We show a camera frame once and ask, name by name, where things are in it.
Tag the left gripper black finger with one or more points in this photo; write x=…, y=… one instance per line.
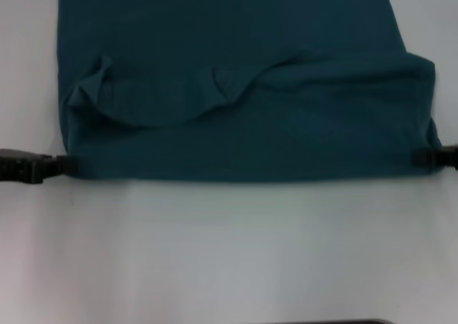
x=61, y=166

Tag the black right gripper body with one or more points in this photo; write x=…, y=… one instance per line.
x=451, y=156

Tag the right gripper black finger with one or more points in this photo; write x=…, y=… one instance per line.
x=429, y=157

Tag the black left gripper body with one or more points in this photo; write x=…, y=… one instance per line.
x=19, y=166

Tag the dark device edge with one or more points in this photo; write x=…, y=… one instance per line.
x=358, y=322

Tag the teal T-shirt with FREE print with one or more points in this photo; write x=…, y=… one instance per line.
x=232, y=88

